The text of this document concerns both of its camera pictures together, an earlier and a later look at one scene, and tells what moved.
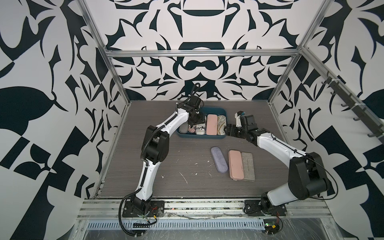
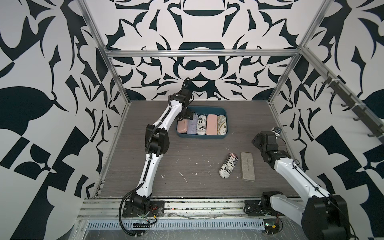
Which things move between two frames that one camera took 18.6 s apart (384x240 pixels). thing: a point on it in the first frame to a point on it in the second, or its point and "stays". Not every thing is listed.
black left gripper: x=201 y=120 to x=188 y=115
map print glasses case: x=221 y=123 stays
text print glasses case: x=200 y=129 stays
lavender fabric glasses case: x=220 y=161 to x=192 y=125
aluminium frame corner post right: x=323 y=10 stays
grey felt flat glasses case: x=248 y=170 stays
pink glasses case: x=211 y=125 stays
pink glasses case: x=236 y=171 to x=182 y=126
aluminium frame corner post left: x=87 y=14 stays
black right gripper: x=231 y=128 to x=257 y=140
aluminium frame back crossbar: x=151 y=52 stays
